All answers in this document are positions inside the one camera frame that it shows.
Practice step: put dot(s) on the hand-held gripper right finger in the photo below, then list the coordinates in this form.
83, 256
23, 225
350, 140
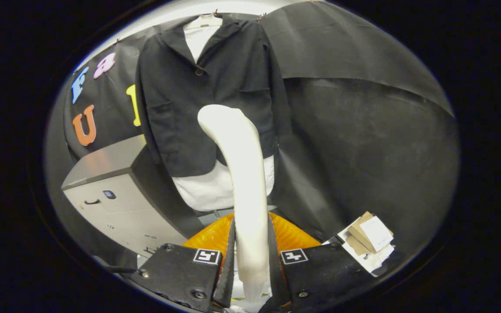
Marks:
275, 269

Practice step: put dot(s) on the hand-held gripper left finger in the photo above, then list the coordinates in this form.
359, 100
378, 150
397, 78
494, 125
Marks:
228, 269

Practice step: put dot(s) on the white shirt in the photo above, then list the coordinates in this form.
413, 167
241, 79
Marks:
202, 191

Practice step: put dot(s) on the black blazer jacket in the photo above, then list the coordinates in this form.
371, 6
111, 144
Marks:
181, 108

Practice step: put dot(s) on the brown cardboard box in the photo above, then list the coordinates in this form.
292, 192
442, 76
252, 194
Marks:
359, 232

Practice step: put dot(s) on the white paper packaging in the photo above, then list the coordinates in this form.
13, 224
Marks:
372, 261

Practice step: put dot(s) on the grey cabinet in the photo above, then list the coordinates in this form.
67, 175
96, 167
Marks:
115, 208

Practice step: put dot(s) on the black backdrop cloth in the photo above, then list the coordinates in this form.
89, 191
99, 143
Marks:
363, 130

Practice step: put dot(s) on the white plastic hanger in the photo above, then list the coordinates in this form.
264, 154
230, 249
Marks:
202, 21

